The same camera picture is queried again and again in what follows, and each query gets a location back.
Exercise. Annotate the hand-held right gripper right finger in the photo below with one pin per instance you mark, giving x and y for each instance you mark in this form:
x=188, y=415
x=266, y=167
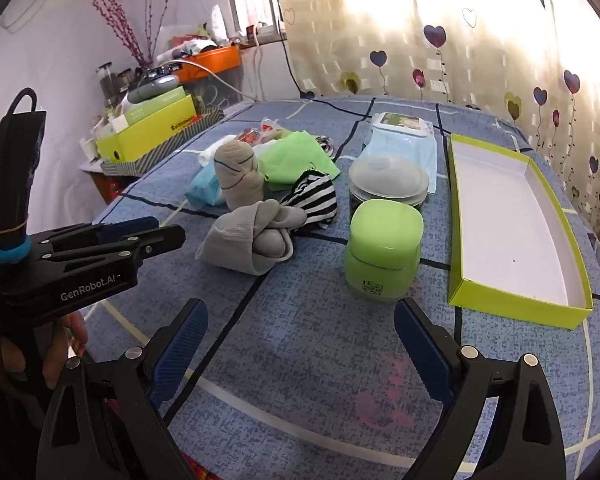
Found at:
x=425, y=355

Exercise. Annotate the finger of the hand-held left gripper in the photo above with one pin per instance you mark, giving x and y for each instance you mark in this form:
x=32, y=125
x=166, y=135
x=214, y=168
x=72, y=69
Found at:
x=130, y=226
x=160, y=240

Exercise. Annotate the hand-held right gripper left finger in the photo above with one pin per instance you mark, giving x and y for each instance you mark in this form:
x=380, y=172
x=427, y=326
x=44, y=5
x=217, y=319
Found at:
x=180, y=350

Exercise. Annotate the plain grey sock pair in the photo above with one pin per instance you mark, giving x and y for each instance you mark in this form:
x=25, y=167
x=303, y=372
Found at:
x=240, y=240

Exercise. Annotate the grey sock dark stripe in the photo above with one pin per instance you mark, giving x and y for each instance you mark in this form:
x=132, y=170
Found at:
x=237, y=180

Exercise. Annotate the white towel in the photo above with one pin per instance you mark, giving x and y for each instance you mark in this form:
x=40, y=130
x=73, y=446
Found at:
x=212, y=152

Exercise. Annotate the green cloth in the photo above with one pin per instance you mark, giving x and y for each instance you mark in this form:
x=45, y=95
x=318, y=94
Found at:
x=295, y=160
x=382, y=240

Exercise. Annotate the black white striped sock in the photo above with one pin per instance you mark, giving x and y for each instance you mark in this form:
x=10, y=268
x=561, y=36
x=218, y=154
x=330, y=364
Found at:
x=315, y=200

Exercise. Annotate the person's left hand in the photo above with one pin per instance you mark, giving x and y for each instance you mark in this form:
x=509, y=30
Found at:
x=55, y=355

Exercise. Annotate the blue elastic band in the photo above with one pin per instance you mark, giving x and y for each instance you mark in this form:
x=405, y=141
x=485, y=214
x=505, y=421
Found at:
x=5, y=254

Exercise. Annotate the light blue cloth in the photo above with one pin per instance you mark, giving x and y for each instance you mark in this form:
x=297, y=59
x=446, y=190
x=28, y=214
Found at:
x=202, y=187

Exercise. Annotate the striped cardboard tray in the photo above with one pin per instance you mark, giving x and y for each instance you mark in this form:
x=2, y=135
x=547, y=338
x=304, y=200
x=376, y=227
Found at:
x=170, y=147

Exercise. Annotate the lime green cardboard box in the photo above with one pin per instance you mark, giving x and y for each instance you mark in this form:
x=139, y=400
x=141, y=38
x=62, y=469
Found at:
x=145, y=132

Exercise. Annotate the blue plaid bed sheet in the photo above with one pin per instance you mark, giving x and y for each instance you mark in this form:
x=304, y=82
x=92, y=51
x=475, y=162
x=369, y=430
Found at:
x=300, y=340

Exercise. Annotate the white and green box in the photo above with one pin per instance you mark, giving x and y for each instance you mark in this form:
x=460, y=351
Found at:
x=150, y=105

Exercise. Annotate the clear plastic bag red snacks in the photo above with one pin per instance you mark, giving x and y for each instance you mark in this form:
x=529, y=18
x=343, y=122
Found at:
x=252, y=136

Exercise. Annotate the grey oval case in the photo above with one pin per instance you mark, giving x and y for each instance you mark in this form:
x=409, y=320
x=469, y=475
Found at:
x=152, y=87

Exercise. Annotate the dark glass jar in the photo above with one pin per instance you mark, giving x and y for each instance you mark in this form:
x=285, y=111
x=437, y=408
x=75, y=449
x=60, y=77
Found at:
x=106, y=82

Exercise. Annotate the black power strip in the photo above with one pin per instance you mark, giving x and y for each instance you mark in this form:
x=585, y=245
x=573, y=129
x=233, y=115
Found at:
x=152, y=70

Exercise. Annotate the clear jar grey lid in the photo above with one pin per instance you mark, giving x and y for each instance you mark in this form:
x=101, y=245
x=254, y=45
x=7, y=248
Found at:
x=387, y=180

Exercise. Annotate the purple decorative branches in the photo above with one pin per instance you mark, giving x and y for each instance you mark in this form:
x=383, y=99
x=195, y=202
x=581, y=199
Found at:
x=130, y=42

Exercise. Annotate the orange plastic basket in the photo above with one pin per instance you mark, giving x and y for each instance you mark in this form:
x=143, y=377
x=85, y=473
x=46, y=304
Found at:
x=215, y=62

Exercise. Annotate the small shiny metal object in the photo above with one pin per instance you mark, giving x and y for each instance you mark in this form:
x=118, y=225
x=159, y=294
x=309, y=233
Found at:
x=326, y=145

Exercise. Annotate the blue face mask pack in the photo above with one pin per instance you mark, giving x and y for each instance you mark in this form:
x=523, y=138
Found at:
x=405, y=152

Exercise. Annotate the wet wipes pack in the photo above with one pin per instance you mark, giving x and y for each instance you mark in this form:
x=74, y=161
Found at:
x=400, y=125

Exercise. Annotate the heart print curtain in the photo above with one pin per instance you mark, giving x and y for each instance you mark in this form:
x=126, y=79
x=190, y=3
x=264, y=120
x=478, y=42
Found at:
x=480, y=60

